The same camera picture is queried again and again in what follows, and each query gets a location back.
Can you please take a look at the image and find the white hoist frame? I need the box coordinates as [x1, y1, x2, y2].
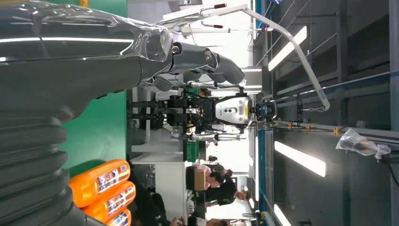
[157, 2, 331, 112]

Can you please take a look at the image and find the green table mat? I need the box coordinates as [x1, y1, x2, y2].
[47, 0, 128, 178]

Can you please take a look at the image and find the silver black humanoid robot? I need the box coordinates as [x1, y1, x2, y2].
[128, 79, 279, 145]

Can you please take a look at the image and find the green crate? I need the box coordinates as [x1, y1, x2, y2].
[183, 140, 200, 163]

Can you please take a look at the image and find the ceiling light strip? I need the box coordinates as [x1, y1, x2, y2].
[273, 204, 293, 226]
[268, 25, 308, 72]
[274, 141, 327, 178]

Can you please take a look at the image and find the clear plastic wrapped fixture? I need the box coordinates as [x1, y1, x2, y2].
[335, 128, 392, 161]

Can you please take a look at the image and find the orange Tide detergent bottle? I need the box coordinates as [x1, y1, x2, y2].
[105, 208, 133, 226]

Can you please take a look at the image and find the person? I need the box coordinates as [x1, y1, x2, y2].
[131, 182, 188, 226]
[186, 163, 233, 191]
[204, 174, 252, 207]

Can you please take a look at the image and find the white desk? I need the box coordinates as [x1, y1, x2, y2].
[131, 153, 188, 225]

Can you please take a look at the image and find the brown cardboard box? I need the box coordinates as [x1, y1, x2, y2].
[193, 168, 207, 192]

